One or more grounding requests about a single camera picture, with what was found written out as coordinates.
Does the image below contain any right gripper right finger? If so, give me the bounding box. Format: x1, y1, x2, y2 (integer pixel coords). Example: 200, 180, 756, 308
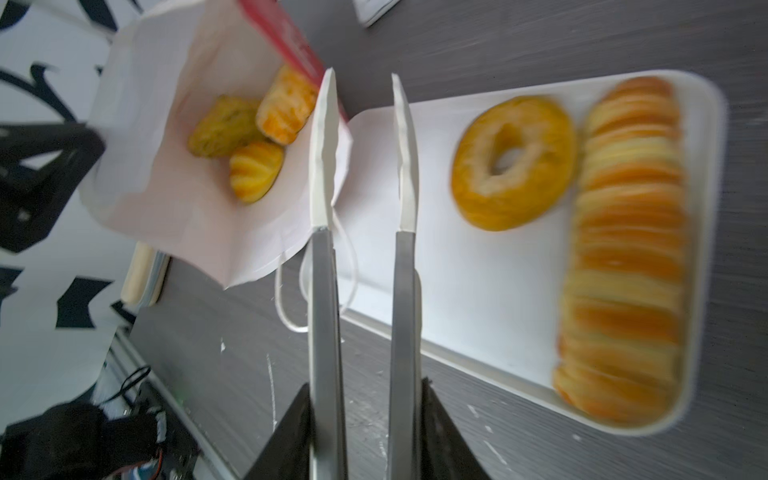
387, 74, 422, 479

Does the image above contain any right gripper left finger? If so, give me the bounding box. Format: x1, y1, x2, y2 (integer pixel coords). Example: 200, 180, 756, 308
308, 68, 348, 479

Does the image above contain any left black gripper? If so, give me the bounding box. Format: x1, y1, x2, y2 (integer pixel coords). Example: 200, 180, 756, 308
1, 122, 106, 253

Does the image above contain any red white paper bag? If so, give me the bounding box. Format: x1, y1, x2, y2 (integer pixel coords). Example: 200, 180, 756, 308
80, 1, 324, 287

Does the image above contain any fake croissant bread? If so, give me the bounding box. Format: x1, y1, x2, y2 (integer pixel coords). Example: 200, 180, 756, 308
229, 140, 284, 204

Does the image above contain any long striped fake bread loaf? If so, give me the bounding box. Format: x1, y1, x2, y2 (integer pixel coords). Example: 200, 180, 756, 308
553, 76, 689, 424

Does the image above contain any fake bagel bread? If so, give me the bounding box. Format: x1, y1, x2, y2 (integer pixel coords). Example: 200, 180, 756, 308
451, 96, 578, 231

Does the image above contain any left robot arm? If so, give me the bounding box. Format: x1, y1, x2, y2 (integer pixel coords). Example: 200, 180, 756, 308
1, 122, 201, 479

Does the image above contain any fake green-brown bun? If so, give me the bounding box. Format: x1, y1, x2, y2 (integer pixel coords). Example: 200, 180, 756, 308
187, 95, 264, 158

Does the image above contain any fake orange pastry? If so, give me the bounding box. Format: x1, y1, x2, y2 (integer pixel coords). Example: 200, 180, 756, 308
255, 65, 319, 146

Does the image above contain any beige foam pad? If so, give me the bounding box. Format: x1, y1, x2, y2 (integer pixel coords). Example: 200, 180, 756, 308
120, 242, 171, 312

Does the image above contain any small grey white device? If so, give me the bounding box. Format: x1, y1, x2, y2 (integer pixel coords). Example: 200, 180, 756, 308
352, 0, 399, 28

